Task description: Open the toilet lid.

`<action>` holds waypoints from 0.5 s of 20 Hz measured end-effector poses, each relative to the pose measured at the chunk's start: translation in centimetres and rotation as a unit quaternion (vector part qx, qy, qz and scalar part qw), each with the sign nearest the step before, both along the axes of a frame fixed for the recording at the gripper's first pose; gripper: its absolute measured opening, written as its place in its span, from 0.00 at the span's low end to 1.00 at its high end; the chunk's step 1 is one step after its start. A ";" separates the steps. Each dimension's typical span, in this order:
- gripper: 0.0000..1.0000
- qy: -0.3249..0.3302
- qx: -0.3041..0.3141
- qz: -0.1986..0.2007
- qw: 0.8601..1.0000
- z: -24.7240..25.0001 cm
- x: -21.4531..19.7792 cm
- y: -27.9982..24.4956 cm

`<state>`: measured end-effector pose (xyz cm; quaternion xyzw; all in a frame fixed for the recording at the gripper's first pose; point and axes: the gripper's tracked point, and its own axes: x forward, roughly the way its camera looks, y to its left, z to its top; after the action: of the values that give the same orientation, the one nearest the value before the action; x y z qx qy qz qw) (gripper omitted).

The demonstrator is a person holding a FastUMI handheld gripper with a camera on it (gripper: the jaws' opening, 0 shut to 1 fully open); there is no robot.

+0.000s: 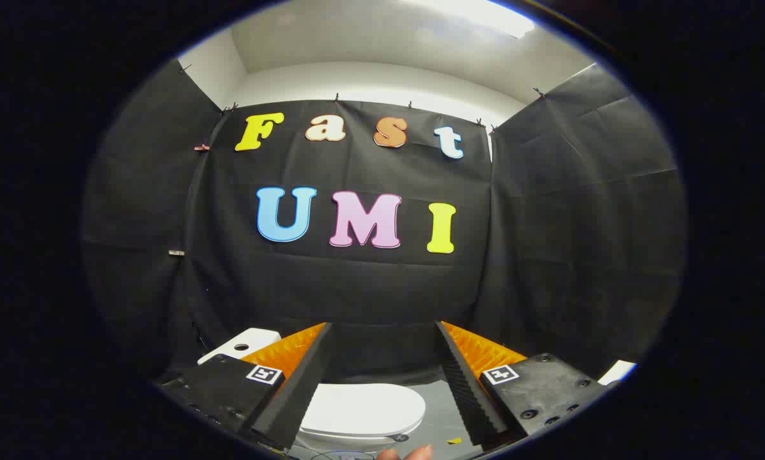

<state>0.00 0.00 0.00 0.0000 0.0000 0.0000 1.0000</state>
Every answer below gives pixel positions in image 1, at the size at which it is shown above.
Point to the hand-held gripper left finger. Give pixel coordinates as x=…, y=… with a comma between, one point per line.
x=305, y=383

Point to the white toilet lid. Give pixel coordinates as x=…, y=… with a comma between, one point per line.
x=363, y=406

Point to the white flat object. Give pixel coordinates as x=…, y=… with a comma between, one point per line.
x=617, y=372

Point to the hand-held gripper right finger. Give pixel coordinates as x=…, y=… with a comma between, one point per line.
x=462, y=383

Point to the white ceramic toilet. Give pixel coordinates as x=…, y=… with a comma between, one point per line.
x=245, y=343

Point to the white toilet seat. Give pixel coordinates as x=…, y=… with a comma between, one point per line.
x=356, y=437

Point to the black backdrop cloth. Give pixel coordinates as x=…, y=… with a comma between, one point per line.
x=369, y=287

